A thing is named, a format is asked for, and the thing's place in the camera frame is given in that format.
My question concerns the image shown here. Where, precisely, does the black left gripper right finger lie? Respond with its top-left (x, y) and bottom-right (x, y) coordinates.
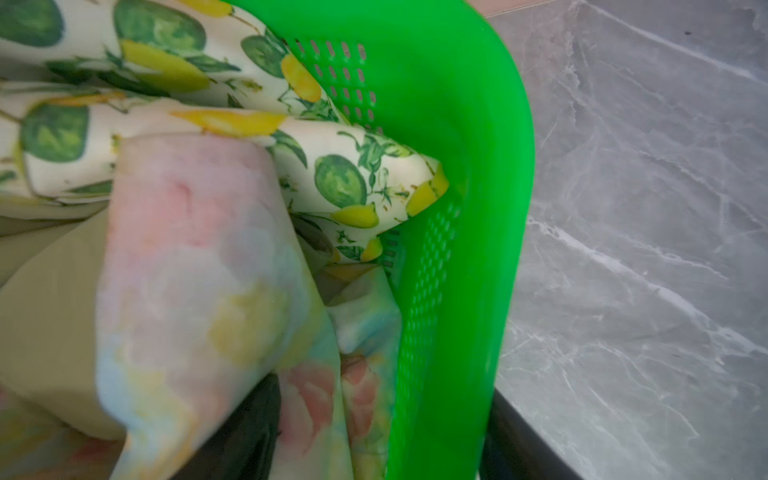
top-left (478, 389), bottom-right (582, 480)

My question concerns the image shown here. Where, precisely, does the olive green skirt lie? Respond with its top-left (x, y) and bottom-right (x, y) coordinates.
top-left (1, 212), bottom-right (125, 440)

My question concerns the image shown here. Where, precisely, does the green plastic basket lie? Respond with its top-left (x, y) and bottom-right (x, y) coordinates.
top-left (242, 1), bottom-right (535, 479)

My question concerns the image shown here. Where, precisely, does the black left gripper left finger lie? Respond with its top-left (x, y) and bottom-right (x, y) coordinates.
top-left (174, 374), bottom-right (281, 480)

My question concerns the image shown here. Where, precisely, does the pastel floral skirt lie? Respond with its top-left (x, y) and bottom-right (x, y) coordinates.
top-left (1, 135), bottom-right (402, 479)

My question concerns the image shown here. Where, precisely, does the lemon print skirt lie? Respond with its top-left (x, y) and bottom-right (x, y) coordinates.
top-left (1, 1), bottom-right (449, 263)

